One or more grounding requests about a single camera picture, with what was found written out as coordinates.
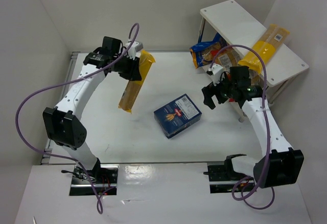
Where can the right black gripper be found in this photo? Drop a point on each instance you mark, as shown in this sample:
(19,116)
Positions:
(217,94)

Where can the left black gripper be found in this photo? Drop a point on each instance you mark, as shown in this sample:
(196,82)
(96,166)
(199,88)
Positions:
(133,69)

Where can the yellow spaghetti bag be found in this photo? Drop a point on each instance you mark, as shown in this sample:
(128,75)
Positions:
(265,47)
(133,87)

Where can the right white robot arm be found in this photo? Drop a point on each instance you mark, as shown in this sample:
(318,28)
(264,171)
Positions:
(281,163)

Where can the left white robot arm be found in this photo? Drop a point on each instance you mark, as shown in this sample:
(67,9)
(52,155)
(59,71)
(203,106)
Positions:
(62,123)

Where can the blue pasta bag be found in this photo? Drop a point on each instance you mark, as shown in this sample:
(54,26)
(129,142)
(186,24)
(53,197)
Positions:
(203,52)

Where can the red pasta bag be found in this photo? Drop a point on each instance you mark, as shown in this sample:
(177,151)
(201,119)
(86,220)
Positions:
(228,58)

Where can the blue Barilla pasta box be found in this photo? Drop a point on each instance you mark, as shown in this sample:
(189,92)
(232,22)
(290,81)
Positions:
(177,115)

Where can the yellow spaghetti bag on shelf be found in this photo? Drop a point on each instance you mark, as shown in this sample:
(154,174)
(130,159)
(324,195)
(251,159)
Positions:
(265,47)

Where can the white two-tier shelf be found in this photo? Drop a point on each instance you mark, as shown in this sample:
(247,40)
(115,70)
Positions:
(237,26)

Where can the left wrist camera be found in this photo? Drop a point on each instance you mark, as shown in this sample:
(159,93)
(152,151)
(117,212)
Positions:
(134,49)

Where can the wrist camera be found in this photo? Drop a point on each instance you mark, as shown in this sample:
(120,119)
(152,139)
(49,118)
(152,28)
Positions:
(134,49)
(215,73)

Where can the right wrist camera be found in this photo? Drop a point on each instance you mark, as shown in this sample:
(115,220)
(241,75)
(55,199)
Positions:
(215,73)

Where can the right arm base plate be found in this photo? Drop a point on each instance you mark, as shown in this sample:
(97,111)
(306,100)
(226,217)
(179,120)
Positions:
(220,180)

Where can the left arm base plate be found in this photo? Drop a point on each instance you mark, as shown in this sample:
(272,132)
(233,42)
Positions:
(105,184)

